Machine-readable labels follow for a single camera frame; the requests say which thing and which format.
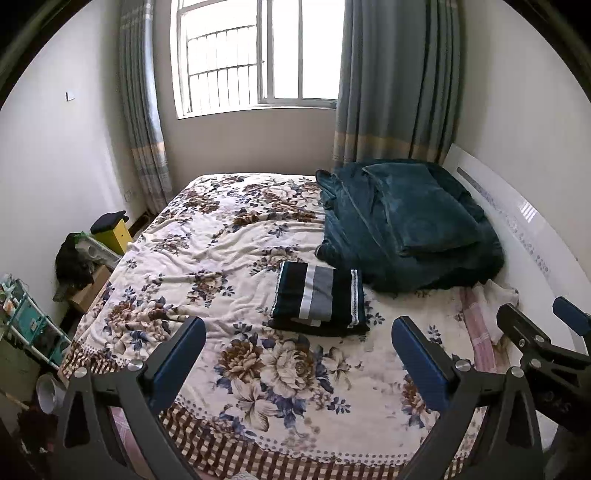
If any teal storage rack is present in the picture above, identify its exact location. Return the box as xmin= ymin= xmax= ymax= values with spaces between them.
xmin=1 ymin=275 xmax=71 ymax=370

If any left grey curtain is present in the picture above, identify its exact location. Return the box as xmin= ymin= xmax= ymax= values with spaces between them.
xmin=119 ymin=1 xmax=173 ymax=215

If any striped navy grey sweater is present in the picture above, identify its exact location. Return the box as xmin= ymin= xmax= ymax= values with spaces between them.
xmin=269 ymin=261 xmax=369 ymax=337

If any white cup on floor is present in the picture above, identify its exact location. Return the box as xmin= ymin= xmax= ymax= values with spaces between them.
xmin=36 ymin=373 xmax=66 ymax=415

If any yellow box with black hat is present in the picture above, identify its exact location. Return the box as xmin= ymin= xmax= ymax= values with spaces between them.
xmin=90 ymin=211 xmax=132 ymax=255

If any grey curtain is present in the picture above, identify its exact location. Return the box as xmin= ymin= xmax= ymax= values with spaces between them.
xmin=332 ymin=0 xmax=462 ymax=168
xmin=119 ymin=1 xmax=173 ymax=215

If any dark teal fleece blanket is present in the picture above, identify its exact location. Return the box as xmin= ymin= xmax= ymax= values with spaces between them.
xmin=315 ymin=159 xmax=505 ymax=294

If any white glossy headboard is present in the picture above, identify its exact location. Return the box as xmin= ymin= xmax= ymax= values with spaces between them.
xmin=444 ymin=145 xmax=590 ymax=353

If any right grey curtain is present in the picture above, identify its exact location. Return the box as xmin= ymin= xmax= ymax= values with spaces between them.
xmin=332 ymin=0 xmax=462 ymax=168

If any cardboard box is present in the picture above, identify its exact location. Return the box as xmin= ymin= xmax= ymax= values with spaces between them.
xmin=68 ymin=265 xmax=111 ymax=313

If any black bag on clutter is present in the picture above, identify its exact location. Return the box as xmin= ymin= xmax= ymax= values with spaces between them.
xmin=55 ymin=233 xmax=94 ymax=290

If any window with bars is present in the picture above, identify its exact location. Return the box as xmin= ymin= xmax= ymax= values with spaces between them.
xmin=170 ymin=0 xmax=345 ymax=119

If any pink striped bed sheet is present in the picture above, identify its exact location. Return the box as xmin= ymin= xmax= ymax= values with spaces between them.
xmin=460 ymin=288 xmax=498 ymax=373

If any grey white appliance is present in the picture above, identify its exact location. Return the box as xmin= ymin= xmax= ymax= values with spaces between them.
xmin=75 ymin=233 xmax=121 ymax=270

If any floral cream bed blanket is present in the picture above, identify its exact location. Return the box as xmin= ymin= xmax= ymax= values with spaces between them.
xmin=58 ymin=172 xmax=521 ymax=480

